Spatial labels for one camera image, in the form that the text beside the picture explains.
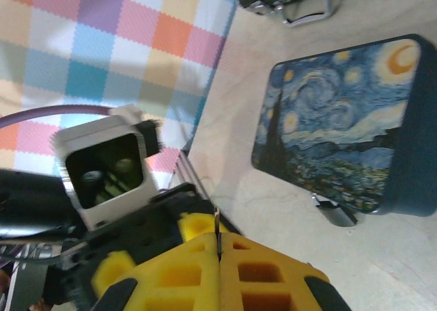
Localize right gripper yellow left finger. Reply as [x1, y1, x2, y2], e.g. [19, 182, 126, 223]
[91, 232, 220, 311]

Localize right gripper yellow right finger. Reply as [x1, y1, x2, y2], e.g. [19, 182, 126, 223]
[218, 232, 352, 311]

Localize thin metal needle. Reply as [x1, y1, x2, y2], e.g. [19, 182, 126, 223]
[212, 205, 225, 261]

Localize blue starry night box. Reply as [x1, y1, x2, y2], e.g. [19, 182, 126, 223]
[251, 33, 437, 218]

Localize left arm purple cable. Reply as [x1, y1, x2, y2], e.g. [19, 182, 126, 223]
[0, 104, 114, 129]

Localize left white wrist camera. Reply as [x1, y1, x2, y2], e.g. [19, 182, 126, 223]
[51, 104, 165, 232]

